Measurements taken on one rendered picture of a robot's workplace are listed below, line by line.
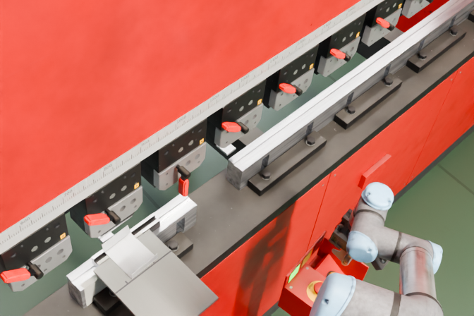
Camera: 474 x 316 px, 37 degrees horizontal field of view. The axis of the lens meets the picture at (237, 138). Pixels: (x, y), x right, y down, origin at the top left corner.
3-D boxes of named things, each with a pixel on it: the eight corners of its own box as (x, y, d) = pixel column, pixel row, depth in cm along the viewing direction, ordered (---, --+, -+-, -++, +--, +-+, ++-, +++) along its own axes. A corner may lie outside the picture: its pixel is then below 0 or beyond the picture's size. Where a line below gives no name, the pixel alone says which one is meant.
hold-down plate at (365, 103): (345, 130, 229) (347, 124, 226) (333, 120, 231) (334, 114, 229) (400, 87, 244) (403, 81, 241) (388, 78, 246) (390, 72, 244)
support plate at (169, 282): (162, 346, 165) (162, 345, 164) (93, 271, 175) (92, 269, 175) (218, 299, 174) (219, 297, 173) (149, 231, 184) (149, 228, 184)
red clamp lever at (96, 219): (93, 221, 146) (123, 218, 155) (80, 209, 148) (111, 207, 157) (89, 228, 147) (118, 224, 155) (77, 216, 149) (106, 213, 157)
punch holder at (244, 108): (219, 152, 180) (223, 108, 167) (196, 132, 183) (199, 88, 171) (260, 123, 187) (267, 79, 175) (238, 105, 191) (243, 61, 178)
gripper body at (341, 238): (341, 225, 199) (354, 202, 189) (367, 244, 197) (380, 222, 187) (326, 242, 195) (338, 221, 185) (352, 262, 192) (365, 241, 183)
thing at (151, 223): (99, 271, 178) (98, 264, 176) (92, 263, 179) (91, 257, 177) (159, 226, 188) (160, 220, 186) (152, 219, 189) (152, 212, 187)
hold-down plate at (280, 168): (259, 197, 209) (260, 191, 206) (247, 185, 211) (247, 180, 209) (325, 145, 224) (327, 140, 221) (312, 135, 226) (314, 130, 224)
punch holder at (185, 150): (159, 194, 170) (159, 151, 157) (136, 173, 173) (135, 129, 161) (204, 162, 177) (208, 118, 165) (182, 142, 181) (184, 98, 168)
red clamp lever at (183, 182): (184, 199, 172) (185, 175, 165) (173, 189, 174) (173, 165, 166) (190, 195, 173) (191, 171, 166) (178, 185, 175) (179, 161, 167)
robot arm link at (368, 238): (393, 257, 165) (402, 219, 171) (347, 241, 166) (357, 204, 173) (385, 273, 171) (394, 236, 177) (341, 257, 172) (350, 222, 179)
